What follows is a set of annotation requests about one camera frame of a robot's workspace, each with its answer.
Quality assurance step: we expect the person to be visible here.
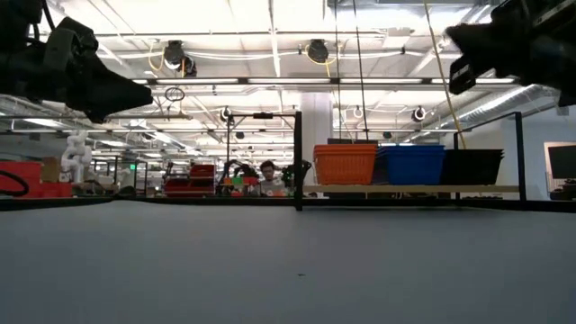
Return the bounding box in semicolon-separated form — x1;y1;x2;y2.
258;159;287;198

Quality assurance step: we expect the background black camera frame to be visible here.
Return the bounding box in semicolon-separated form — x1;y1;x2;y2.
224;111;298;199

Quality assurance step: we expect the black metal shelf frame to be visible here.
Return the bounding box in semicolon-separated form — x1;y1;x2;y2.
293;111;527;212

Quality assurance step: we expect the black plastic basket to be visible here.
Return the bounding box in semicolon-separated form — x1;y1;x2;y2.
440;148;505;156
443;157;503;186
441;153;504;160

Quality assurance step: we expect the cardboard box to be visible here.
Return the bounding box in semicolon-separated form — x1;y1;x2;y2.
41;156;62;184

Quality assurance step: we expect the black monitor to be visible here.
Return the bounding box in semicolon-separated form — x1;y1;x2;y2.
546;144;576;181

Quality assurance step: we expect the wooden shelf board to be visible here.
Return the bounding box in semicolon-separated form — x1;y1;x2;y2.
301;184;521;194

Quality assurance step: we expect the yellow hanging cable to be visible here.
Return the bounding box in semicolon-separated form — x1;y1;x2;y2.
422;0;467;150

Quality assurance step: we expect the blue plastic basket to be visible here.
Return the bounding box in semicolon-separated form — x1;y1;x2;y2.
377;148;446;156
380;154;446;186

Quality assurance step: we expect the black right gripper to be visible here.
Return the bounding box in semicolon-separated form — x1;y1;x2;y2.
444;20;576;108

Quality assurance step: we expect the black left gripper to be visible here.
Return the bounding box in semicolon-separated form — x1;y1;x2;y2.
0;16;154;125

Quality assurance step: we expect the black hanging cable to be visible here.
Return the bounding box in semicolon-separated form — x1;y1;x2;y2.
352;0;371;143
333;0;343;140

